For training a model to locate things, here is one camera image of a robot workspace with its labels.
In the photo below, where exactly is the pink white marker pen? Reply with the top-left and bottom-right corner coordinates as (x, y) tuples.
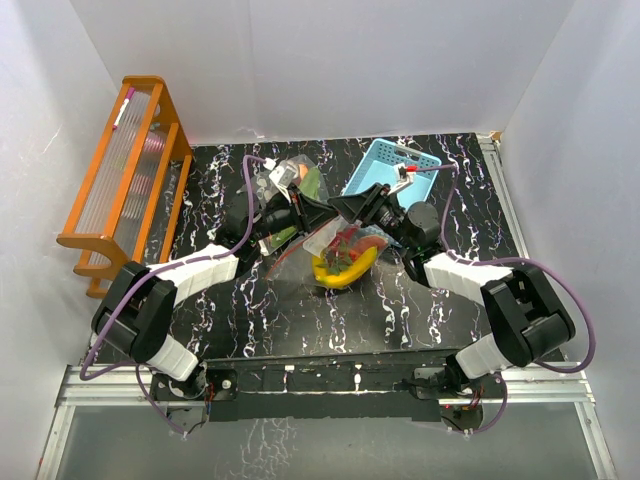
(112, 87), (135, 131)

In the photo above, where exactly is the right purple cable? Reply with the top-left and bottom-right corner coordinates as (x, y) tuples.
(412, 162), (597, 374)

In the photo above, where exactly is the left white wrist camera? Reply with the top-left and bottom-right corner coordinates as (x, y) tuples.
(269, 160), (301, 201)

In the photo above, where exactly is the purple cable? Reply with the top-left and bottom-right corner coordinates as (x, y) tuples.
(412, 162), (597, 374)
(79, 154), (275, 382)

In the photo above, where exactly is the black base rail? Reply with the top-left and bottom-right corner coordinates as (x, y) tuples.
(151, 349), (505, 428)

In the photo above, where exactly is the clear zip bag red slider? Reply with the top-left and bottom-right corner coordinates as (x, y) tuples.
(266, 217), (391, 290)

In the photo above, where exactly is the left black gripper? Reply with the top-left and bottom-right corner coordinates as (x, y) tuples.
(248, 184), (338, 244)

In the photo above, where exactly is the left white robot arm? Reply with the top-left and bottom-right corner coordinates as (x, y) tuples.
(80, 186), (339, 399)

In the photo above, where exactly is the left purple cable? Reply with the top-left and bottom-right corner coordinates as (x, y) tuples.
(79, 154), (275, 382)

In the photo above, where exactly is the yellow fake banana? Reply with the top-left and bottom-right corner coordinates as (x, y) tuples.
(311, 246), (378, 289)

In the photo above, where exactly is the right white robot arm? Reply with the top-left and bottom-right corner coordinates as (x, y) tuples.
(328, 184), (575, 397)

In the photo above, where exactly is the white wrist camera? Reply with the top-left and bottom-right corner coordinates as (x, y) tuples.
(269, 160), (301, 201)
(389, 163), (418, 195)

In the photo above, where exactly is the fake cherry tomato vine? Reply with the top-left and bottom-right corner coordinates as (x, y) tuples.
(320, 239), (359, 275)

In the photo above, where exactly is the light blue plastic basket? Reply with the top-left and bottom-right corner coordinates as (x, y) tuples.
(343, 138), (442, 209)

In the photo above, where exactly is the orange wooden rack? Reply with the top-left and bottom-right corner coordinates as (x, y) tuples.
(57, 75), (193, 299)

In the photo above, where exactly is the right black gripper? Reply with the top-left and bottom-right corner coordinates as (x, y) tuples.
(328, 183), (416, 252)

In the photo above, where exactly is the clear bag with green leaf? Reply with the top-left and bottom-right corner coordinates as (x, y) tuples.
(238, 155), (336, 256)

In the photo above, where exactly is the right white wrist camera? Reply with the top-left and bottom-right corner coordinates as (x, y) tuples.
(389, 163), (418, 195)

